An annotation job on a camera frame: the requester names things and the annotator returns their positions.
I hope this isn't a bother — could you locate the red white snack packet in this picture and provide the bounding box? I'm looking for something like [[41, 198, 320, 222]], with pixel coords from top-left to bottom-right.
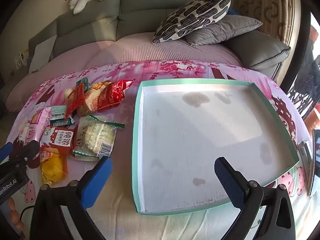
[[40, 126, 79, 153]]

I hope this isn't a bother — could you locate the grey quilted pillow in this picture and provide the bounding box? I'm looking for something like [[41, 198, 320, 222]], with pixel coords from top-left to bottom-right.
[[185, 14, 263, 46]]

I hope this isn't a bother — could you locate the beige patterned curtain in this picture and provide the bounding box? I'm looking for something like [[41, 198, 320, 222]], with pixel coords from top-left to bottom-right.
[[234, 0, 303, 43]]

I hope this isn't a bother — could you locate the pink printed blanket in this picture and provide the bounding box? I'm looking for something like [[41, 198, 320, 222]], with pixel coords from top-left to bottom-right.
[[5, 60, 320, 240]]

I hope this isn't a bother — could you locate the flat red snack packet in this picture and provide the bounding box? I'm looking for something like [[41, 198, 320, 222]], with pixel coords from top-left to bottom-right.
[[64, 82, 85, 120]]

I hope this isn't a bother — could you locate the clear green-edged snack packet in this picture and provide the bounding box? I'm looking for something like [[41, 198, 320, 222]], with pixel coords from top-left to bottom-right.
[[71, 114, 125, 162]]

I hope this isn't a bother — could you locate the teal-edged white cardboard box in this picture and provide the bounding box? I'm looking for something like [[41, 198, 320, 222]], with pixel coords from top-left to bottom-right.
[[131, 78, 300, 215]]

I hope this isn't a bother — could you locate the white and yellow object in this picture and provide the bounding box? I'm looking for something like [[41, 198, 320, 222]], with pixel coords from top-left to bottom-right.
[[15, 50, 29, 68]]

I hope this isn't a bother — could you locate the pink snack packet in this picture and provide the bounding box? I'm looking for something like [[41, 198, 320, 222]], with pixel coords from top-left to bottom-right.
[[26, 107, 52, 153]]

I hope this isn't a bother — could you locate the yellow snack packet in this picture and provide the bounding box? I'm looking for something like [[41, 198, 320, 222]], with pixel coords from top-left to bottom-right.
[[40, 150, 69, 187]]

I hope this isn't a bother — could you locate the dark grey piped cushion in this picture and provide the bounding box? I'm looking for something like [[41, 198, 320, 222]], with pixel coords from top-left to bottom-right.
[[225, 34, 292, 72]]

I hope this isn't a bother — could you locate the green white snack packet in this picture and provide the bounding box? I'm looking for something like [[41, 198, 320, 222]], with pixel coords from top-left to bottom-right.
[[50, 105, 68, 122]]

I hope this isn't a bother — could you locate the grey sofa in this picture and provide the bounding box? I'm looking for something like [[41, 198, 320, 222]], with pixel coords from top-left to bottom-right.
[[27, 0, 292, 80]]

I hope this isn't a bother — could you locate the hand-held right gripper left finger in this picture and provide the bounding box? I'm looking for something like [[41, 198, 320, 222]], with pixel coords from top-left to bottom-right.
[[30, 156, 113, 240]]

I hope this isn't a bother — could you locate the black white patterned pillow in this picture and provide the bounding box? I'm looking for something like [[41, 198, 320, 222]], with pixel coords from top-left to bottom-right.
[[152, 0, 232, 43]]

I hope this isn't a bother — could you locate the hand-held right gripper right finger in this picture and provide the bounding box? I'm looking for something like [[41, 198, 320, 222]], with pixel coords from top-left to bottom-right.
[[214, 157, 304, 240]]

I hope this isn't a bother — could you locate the dark green snack packet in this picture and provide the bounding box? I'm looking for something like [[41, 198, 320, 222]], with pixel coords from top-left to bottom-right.
[[51, 117, 75, 129]]

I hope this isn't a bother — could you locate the shiny red snack packet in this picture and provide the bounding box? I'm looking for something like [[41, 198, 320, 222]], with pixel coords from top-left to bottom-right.
[[97, 79, 135, 112]]

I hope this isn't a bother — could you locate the pale yellow jelly snack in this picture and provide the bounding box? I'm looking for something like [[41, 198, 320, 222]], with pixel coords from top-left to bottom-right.
[[64, 87, 75, 104]]

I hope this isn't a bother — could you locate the silver metal object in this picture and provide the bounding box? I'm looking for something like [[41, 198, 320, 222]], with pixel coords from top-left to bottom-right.
[[297, 141, 313, 165]]

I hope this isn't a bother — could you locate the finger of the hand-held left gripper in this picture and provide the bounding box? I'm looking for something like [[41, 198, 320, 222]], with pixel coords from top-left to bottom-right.
[[0, 142, 13, 162], [11, 140, 40, 170]]

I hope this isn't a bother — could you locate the gold red snack packet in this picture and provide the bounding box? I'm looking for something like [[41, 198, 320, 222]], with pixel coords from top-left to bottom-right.
[[77, 80, 112, 117]]

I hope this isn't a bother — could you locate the smartphone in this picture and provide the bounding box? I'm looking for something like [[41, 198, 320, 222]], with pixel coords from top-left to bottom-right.
[[309, 128, 320, 197]]

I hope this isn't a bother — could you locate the dark metal rack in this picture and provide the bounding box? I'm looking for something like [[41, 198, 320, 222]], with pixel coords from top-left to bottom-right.
[[287, 55, 320, 120]]

